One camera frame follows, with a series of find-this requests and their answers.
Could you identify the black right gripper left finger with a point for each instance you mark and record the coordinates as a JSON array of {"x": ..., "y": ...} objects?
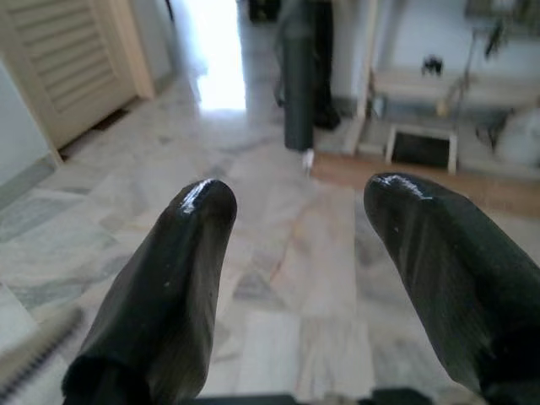
[{"x": 169, "y": 287}]

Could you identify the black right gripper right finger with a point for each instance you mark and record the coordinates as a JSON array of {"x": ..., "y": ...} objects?
[{"x": 455, "y": 278}]

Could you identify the brown wooden plinth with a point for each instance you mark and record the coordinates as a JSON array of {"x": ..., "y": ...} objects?
[{"x": 358, "y": 166}]

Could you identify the white low shelf unit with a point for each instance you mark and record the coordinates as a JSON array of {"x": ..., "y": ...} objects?
[{"x": 422, "y": 84}]

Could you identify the black cylindrical bag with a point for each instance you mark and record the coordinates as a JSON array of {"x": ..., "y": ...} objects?
[{"x": 297, "y": 84}]

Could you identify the beige louvered door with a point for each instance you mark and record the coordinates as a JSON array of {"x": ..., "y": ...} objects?
[{"x": 67, "y": 55}]

